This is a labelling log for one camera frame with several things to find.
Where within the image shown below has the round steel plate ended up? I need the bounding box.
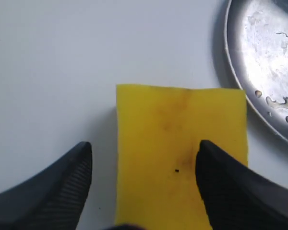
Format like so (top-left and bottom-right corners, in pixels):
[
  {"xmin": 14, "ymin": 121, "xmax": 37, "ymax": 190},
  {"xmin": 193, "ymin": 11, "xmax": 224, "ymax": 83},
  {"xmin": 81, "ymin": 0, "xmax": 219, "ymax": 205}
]
[{"xmin": 224, "ymin": 0, "xmax": 288, "ymax": 144}]

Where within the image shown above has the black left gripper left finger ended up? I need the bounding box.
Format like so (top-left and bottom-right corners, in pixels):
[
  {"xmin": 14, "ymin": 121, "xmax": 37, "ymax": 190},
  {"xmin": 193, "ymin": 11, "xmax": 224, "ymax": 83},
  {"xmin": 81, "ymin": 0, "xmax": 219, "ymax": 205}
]
[{"xmin": 0, "ymin": 142, "xmax": 92, "ymax": 230}]

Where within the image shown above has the yellow sponge block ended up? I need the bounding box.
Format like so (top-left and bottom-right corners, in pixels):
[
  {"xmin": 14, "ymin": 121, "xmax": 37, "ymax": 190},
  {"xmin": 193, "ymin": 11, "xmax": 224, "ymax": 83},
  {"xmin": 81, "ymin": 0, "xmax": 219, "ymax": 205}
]
[{"xmin": 115, "ymin": 84, "xmax": 248, "ymax": 230}]

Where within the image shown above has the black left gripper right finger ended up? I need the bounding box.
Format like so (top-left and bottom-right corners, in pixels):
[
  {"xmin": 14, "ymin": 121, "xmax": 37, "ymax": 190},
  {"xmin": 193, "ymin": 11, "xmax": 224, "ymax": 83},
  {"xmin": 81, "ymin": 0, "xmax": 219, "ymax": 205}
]
[{"xmin": 195, "ymin": 140, "xmax": 288, "ymax": 230}]

